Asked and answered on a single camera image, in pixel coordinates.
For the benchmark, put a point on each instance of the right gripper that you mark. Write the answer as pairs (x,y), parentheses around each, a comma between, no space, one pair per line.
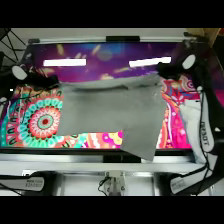
(164,70)

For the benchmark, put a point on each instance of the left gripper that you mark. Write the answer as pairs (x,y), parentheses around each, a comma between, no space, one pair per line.
(53,81)

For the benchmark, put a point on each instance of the grey T-shirt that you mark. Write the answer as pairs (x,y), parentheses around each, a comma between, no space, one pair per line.
(110,113)

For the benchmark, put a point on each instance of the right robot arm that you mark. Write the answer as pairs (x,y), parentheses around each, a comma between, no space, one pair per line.
(207,126)

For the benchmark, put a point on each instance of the silver frame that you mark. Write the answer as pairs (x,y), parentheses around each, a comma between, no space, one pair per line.
(83,166)

